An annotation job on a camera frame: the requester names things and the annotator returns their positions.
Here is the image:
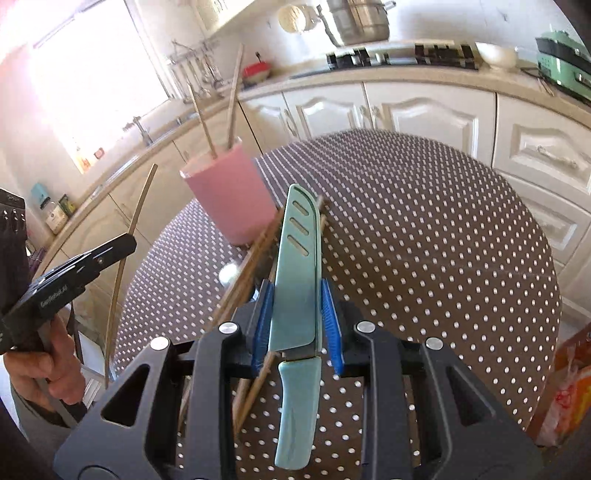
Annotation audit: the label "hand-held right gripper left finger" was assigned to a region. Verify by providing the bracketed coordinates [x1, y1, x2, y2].
[54, 279, 276, 480]

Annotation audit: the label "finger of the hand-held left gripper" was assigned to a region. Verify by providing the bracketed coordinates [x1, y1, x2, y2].
[51, 233, 137, 280]

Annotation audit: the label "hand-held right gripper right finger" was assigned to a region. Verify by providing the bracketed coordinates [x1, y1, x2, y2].
[322, 279, 544, 480]

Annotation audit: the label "teal kitchen knife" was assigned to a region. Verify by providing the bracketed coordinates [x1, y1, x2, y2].
[274, 184, 325, 470]

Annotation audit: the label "pink cup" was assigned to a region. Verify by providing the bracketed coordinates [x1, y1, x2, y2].
[179, 137, 278, 246]

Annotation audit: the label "person's left hand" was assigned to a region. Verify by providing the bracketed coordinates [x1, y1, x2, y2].
[7, 318, 85, 412]

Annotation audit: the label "white step stool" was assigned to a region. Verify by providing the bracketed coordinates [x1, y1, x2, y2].
[74, 314, 112, 408]

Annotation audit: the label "chrome faucet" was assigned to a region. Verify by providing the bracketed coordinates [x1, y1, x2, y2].
[122, 116, 154, 147]

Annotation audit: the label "steel sink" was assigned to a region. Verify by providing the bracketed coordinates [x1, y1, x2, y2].
[150, 112, 197, 141]

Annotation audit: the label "kitchen window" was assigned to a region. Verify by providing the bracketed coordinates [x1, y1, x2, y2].
[25, 0, 172, 155]

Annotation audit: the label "cream base cabinets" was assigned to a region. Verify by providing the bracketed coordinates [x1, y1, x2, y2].
[41, 80, 591, 324]

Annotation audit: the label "red bowl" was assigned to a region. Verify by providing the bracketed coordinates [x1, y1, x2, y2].
[242, 59, 274, 86]

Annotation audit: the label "orange plastic bag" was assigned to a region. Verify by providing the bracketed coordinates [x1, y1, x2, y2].
[526, 322, 591, 449]

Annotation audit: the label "beige kitchen countertop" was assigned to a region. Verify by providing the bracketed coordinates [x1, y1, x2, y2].
[41, 44, 591, 259]

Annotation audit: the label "cream upper cabinets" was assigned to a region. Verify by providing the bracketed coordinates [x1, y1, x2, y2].
[193, 0, 262, 31]

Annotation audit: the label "black gas stove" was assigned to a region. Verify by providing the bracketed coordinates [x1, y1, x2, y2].
[326, 42, 482, 71]

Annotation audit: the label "cream round strainer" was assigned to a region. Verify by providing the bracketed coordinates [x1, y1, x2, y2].
[278, 4, 320, 36]

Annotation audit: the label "stainless steel steamer pot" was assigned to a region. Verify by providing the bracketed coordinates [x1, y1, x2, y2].
[318, 0, 398, 47]

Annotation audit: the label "white bowl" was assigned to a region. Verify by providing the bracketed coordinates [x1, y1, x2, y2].
[475, 41, 519, 71]

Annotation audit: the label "green electric cooker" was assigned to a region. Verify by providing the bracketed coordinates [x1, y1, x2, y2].
[534, 30, 591, 101]

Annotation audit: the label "wall rack with hanging utensils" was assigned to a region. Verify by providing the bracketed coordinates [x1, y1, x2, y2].
[167, 39, 221, 94]

